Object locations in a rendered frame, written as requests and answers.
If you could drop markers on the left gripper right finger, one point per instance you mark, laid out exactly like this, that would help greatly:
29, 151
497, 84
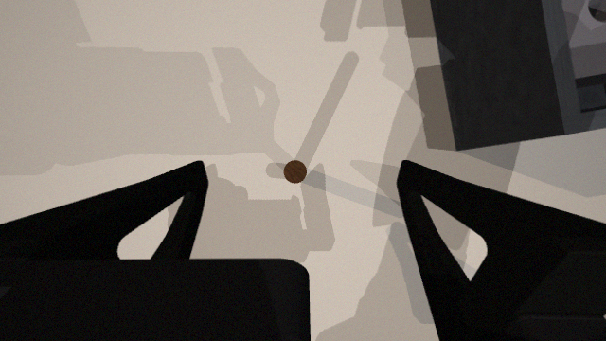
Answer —
540, 260

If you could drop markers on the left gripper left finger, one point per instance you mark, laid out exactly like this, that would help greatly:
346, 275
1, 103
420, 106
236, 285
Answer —
92, 228

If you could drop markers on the brown wooden peg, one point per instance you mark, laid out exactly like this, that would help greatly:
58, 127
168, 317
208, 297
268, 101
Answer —
295, 171

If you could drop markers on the dark grey open box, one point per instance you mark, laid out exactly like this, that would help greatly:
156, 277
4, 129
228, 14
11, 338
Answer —
508, 73

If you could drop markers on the grey flat plate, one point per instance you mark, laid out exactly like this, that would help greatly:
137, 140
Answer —
587, 39

